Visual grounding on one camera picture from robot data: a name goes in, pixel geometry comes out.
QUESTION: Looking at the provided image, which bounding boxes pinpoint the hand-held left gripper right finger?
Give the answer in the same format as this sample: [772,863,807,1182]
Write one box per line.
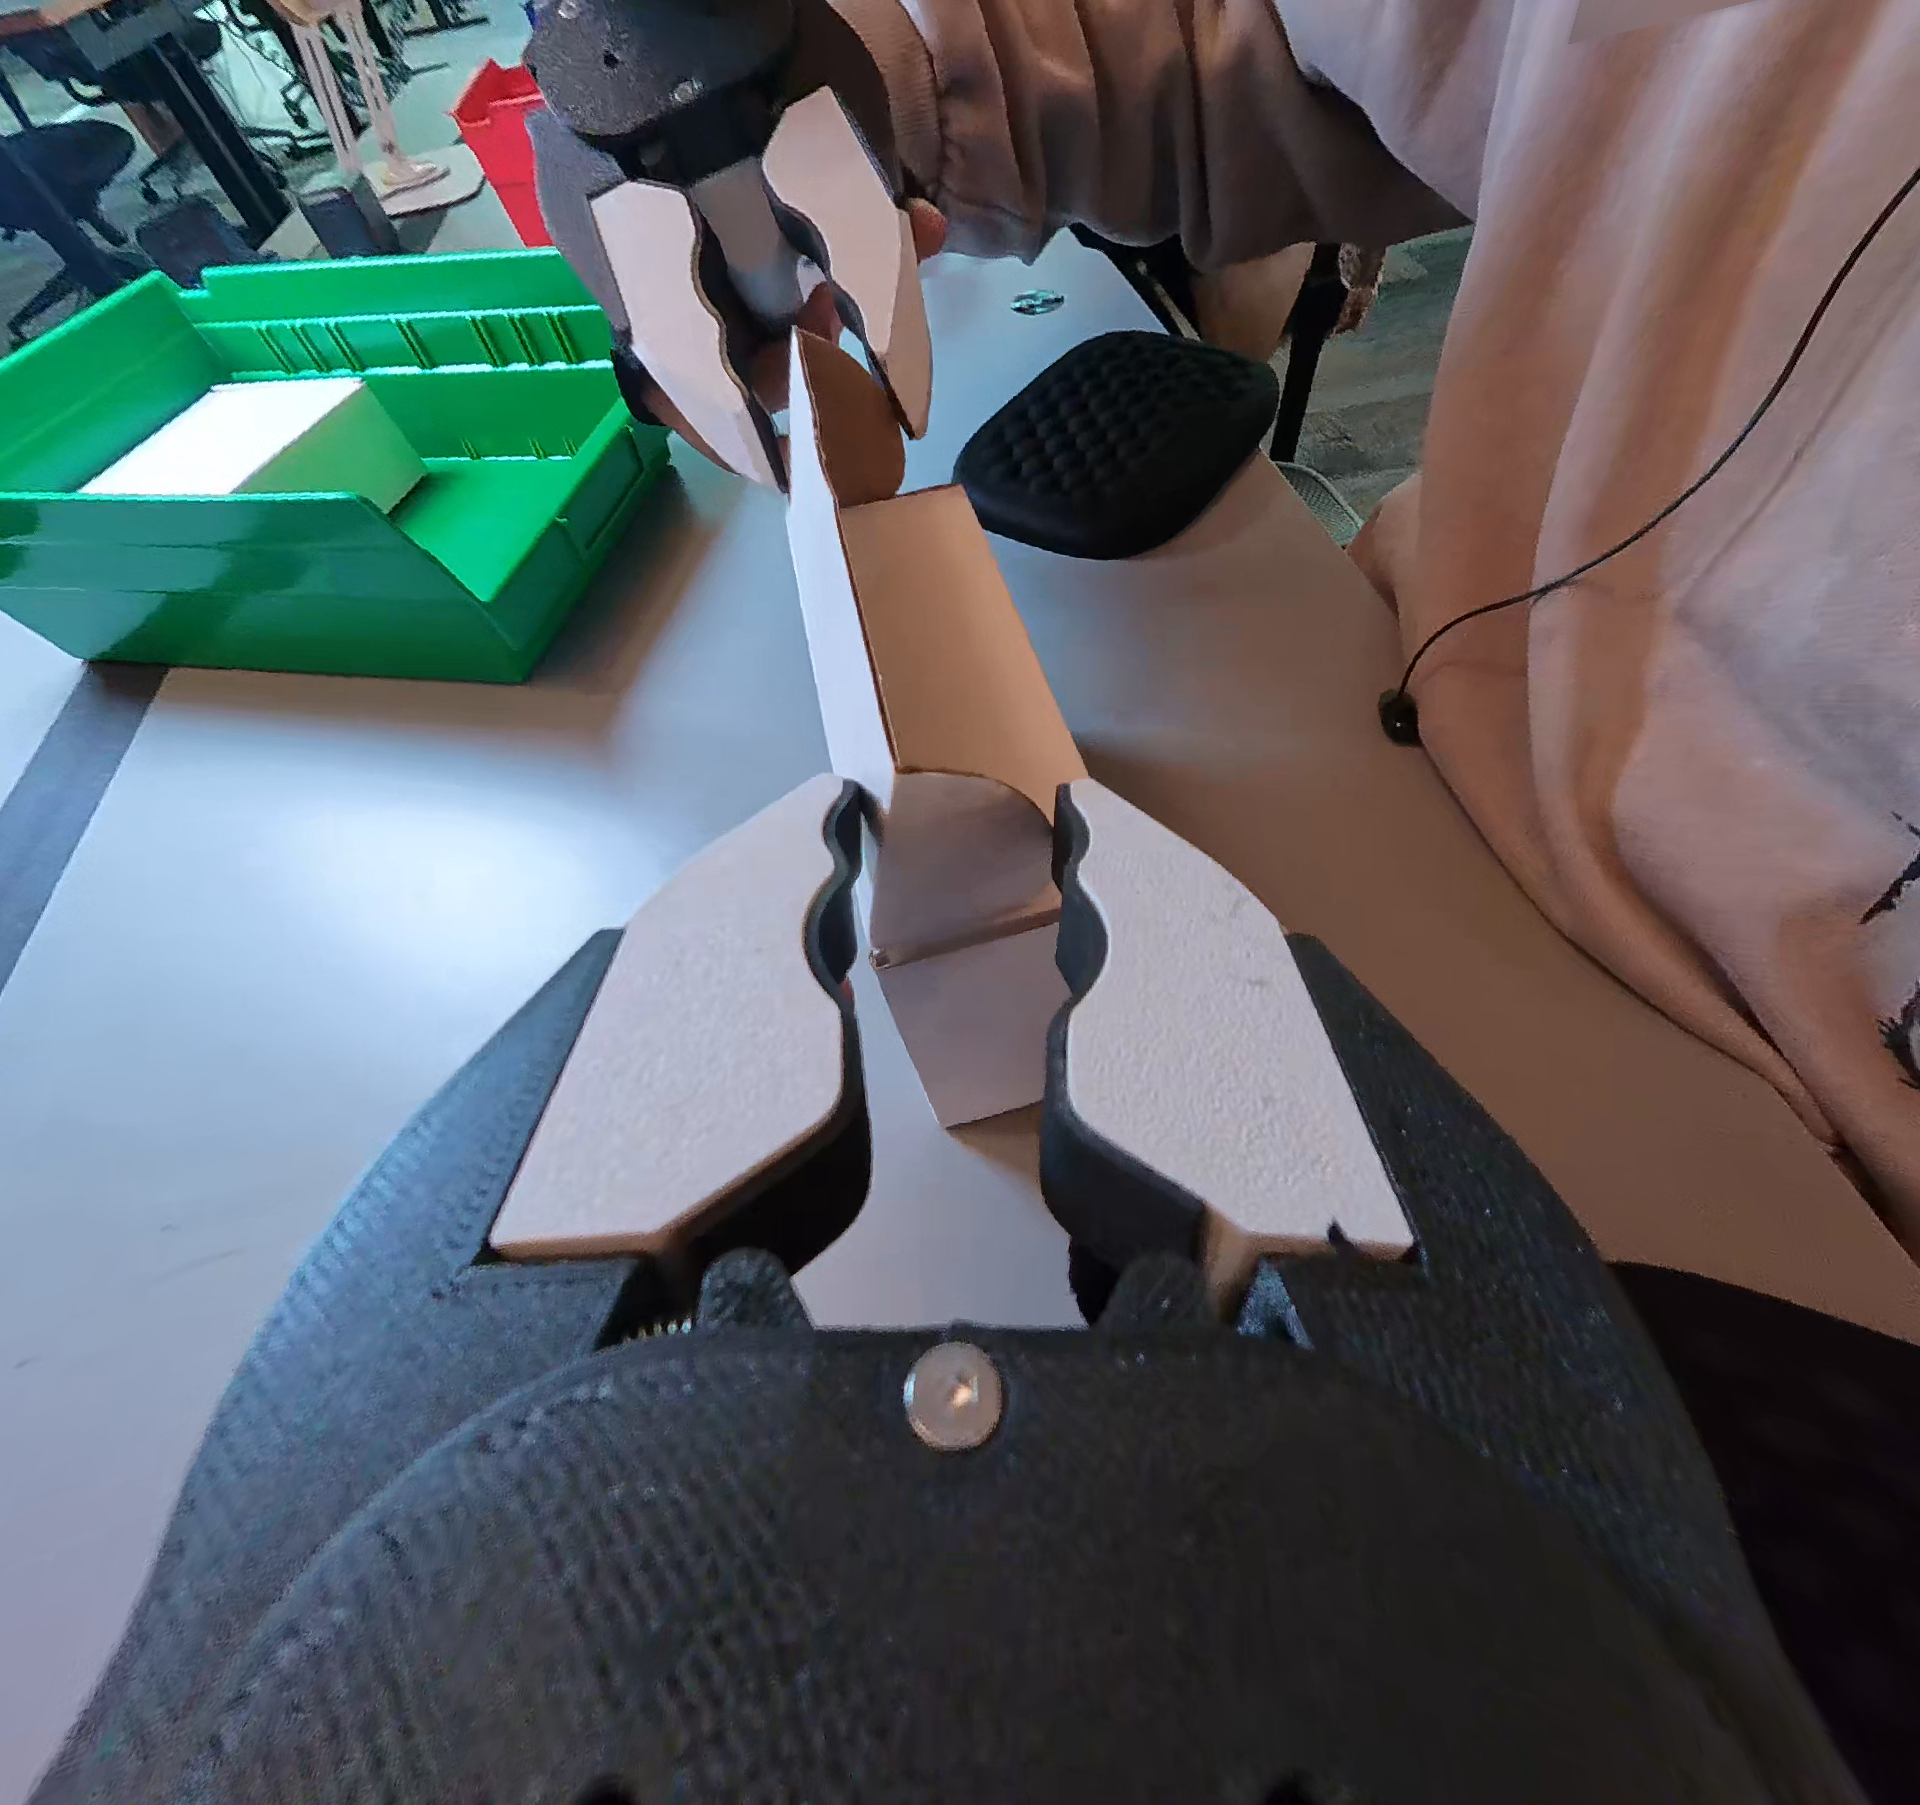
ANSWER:
[1039,780,1421,1314]

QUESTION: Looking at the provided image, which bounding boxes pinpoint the person's beige hoodie torso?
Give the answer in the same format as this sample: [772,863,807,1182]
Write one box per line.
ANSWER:
[1201,0,1920,1244]

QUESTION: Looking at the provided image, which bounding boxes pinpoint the long white cardboard box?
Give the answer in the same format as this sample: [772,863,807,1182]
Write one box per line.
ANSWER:
[784,327,1091,1131]

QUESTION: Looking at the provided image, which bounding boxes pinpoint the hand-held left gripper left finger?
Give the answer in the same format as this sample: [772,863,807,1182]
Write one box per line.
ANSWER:
[492,770,880,1266]

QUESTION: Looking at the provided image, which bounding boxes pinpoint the person's right forearm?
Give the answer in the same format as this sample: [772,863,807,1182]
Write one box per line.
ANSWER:
[817,0,1503,269]

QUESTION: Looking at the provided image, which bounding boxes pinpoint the white block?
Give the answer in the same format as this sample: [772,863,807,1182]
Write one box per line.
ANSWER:
[77,380,431,516]

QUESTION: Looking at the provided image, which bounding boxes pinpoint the green plastic bin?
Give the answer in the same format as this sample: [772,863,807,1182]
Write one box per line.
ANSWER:
[0,250,675,687]

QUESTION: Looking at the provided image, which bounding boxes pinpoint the thin black cable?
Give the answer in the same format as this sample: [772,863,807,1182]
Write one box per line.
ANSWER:
[1377,167,1920,751]

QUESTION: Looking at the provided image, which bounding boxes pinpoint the black padded armrest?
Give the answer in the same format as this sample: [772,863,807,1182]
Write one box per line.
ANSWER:
[955,331,1284,563]

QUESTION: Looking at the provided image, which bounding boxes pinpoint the black office chair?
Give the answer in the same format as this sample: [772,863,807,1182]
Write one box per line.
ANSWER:
[0,116,139,328]

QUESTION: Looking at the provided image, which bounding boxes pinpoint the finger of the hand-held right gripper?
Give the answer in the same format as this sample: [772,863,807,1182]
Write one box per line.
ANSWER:
[589,178,792,495]
[762,85,936,441]

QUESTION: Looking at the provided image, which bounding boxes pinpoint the red plastic bin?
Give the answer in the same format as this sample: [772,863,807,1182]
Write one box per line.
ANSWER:
[450,61,555,250]

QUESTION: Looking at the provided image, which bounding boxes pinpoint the person's dark trousers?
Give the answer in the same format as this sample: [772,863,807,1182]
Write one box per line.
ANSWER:
[1612,1262,1920,1805]

